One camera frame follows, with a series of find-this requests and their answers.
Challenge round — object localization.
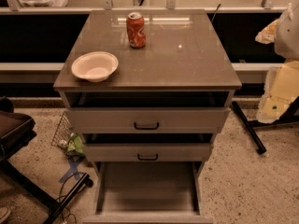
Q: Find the grey drawer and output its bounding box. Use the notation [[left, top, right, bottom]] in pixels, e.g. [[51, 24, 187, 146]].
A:
[[83, 143, 211, 161], [66, 107, 229, 133], [82, 161, 213, 224]]

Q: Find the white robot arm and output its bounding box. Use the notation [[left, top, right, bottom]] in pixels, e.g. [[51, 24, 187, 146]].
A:
[[255, 0, 299, 123]]

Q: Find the grey drawer cabinet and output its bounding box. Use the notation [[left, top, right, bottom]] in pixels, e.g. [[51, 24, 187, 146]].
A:
[[52, 8, 243, 185]]

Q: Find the white paper bowl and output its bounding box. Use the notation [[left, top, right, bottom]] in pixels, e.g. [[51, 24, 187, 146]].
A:
[[71, 51, 119, 83]]

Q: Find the orange soda can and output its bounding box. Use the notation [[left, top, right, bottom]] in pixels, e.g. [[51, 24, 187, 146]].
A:
[[126, 12, 146, 49]]

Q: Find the green snack bag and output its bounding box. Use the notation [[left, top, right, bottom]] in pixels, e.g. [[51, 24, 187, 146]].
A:
[[58, 133, 85, 157]]

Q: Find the blue tape cross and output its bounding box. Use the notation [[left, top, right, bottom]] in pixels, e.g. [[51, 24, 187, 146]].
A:
[[59, 156, 84, 183]]

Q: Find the dark office chair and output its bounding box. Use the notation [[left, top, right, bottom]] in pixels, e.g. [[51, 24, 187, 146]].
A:
[[0, 97, 93, 224]]

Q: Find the grey shoe tip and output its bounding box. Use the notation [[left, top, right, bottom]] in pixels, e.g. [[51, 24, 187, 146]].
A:
[[0, 206, 11, 224]]

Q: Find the wire mesh basket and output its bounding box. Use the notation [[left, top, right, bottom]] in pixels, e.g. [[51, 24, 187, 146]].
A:
[[51, 112, 73, 147]]

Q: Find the metal window rail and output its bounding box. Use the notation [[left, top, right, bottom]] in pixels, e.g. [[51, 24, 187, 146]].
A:
[[0, 0, 299, 16]]

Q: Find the black floor cable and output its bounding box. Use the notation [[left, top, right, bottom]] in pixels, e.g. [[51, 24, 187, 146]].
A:
[[55, 171, 88, 224]]

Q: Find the black table leg frame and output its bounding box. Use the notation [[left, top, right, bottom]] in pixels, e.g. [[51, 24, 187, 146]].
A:
[[231, 97, 299, 155]]

